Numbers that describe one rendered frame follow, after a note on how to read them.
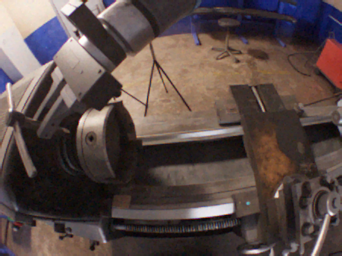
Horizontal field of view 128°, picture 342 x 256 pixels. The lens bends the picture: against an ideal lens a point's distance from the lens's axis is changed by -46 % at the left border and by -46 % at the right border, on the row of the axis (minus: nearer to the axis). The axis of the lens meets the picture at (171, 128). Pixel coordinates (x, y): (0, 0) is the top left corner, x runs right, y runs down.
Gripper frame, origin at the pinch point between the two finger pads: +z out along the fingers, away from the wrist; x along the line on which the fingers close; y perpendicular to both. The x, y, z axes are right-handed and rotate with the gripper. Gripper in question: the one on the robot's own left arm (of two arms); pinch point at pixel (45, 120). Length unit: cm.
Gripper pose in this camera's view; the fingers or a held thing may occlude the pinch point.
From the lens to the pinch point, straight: 28.3
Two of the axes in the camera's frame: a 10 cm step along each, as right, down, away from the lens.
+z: -7.0, 7.2, 0.0
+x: -7.0, -6.8, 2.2
